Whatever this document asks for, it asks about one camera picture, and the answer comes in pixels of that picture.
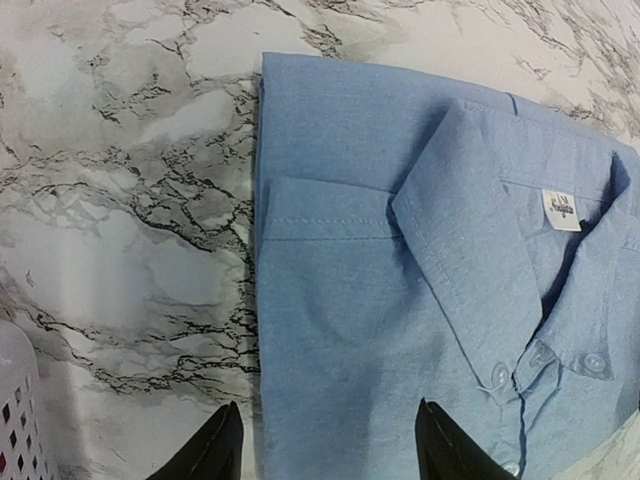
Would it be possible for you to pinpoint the light blue long sleeve shirt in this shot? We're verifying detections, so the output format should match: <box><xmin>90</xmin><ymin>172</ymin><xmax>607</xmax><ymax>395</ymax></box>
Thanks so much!
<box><xmin>255</xmin><ymin>53</ymin><xmax>639</xmax><ymax>479</ymax></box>

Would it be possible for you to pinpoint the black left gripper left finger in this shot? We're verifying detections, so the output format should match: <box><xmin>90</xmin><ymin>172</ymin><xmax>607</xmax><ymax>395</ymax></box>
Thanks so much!
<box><xmin>148</xmin><ymin>402</ymin><xmax>244</xmax><ymax>480</ymax></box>

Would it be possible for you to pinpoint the white plastic laundry basket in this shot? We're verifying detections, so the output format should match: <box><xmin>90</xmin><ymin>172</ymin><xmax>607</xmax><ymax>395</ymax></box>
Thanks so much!
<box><xmin>0</xmin><ymin>320</ymin><xmax>60</xmax><ymax>480</ymax></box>

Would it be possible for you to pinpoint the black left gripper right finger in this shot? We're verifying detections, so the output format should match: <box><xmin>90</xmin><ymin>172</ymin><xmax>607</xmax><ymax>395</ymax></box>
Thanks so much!
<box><xmin>415</xmin><ymin>399</ymin><xmax>514</xmax><ymax>480</ymax></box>

